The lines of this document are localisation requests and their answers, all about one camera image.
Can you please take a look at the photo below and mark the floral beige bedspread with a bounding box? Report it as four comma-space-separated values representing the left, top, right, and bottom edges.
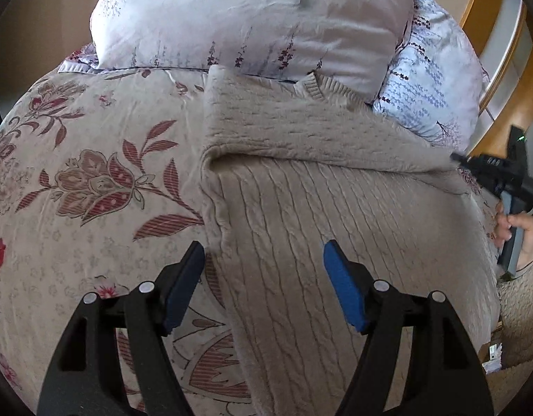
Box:
0, 43, 505, 416

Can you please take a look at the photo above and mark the light blue floral pillow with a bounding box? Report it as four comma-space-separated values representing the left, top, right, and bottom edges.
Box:
372, 0, 491, 147

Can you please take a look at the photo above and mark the beige cable-knit sweater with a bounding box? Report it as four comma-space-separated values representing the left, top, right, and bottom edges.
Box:
200, 64, 501, 416

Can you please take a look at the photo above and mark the white floral pillow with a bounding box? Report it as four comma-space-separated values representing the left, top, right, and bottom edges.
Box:
90, 0, 415, 101

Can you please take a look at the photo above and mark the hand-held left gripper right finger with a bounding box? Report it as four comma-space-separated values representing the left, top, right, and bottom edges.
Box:
322, 240, 495, 416

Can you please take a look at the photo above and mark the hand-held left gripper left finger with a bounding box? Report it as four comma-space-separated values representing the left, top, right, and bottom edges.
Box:
36, 241, 206, 416

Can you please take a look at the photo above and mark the person's right hand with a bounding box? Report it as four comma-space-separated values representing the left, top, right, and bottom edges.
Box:
495, 213, 533, 270

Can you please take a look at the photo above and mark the wooden headboard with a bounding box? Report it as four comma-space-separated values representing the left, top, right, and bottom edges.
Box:
459, 0, 533, 209

